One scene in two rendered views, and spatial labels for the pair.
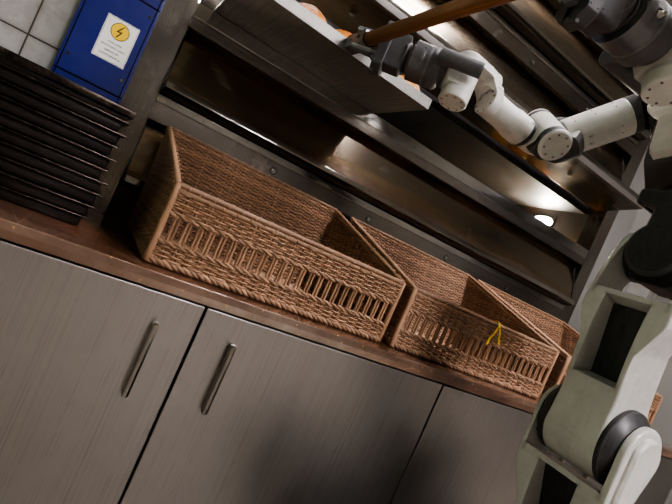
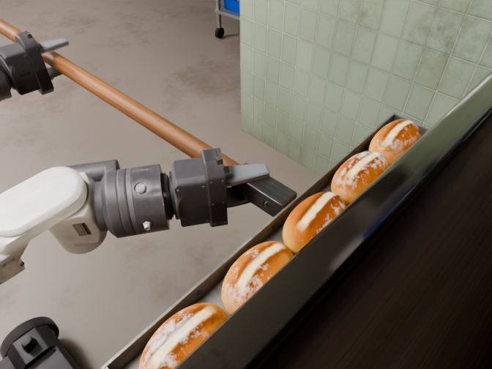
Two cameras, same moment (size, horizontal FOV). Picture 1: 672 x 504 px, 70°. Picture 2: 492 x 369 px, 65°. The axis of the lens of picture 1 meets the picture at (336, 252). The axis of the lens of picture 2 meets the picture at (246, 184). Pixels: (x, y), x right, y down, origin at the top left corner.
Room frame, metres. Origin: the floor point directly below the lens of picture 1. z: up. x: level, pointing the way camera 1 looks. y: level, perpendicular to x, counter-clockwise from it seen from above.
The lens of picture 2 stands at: (1.46, 0.01, 1.57)
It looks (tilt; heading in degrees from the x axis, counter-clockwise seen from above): 44 degrees down; 162
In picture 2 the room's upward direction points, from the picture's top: straight up
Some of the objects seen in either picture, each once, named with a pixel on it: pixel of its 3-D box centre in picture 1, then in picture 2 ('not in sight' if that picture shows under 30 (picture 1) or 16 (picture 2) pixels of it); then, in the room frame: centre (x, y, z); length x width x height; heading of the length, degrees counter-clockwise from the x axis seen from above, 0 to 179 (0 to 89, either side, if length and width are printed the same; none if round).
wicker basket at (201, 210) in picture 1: (267, 227); not in sight; (1.18, 0.18, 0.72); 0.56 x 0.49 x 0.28; 119
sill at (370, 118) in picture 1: (435, 162); not in sight; (1.70, -0.19, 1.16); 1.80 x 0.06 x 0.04; 118
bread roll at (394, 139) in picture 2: not in sight; (397, 140); (1.09, 0.37, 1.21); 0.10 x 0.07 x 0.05; 119
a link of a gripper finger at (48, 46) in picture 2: not in sight; (50, 43); (0.63, -0.12, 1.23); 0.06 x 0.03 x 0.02; 114
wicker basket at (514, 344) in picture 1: (438, 302); not in sight; (1.46, -0.35, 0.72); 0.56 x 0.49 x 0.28; 116
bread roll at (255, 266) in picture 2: not in sight; (260, 273); (1.25, 0.10, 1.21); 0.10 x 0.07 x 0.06; 121
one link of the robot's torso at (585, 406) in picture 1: (628, 353); not in sight; (0.90, -0.57, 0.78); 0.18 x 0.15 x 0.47; 29
